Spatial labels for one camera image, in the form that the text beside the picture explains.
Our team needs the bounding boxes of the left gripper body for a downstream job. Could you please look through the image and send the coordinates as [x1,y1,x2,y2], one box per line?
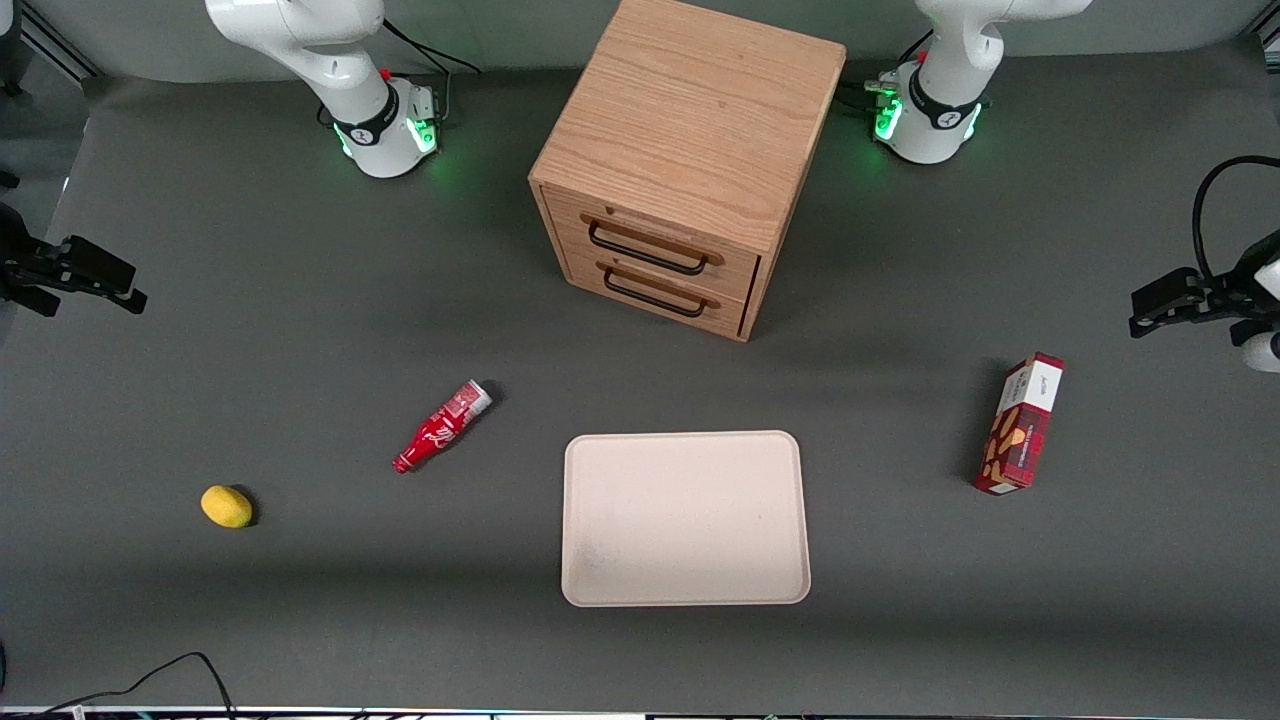
[1205,230,1280,327]

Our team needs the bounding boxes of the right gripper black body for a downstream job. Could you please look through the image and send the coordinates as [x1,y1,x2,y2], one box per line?
[0,203,67,293]

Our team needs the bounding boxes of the red cookie box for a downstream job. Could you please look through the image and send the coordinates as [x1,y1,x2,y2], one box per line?
[973,352,1066,497]

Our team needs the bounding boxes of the beige rectangular tray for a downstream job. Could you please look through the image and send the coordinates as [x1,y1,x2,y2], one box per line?
[561,430,812,608]

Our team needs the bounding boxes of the yellow lemon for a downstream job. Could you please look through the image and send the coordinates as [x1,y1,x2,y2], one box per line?
[200,485,254,529]

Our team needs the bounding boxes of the red cola bottle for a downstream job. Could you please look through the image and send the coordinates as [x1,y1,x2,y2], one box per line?
[392,379,494,475]

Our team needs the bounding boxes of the wooden drawer cabinet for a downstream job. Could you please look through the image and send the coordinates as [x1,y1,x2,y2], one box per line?
[528,0,848,343]

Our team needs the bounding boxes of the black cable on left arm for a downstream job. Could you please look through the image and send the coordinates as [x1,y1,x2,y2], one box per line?
[1190,155,1280,283]

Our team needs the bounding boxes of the aluminium frame rail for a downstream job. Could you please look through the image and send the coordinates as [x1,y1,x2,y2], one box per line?
[18,0,103,83]

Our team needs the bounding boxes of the black left arm base cables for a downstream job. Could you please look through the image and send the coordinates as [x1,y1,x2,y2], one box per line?
[835,30,936,113]

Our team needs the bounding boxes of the black cable on table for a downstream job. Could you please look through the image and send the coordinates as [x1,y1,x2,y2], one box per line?
[0,651,237,720]

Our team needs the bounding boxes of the black right arm base cable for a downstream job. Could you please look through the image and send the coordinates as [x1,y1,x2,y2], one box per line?
[380,18,482,126]

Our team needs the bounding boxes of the wooden drawer with black handle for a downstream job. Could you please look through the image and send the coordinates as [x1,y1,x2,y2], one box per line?
[543,187,761,301]
[562,248,753,337]

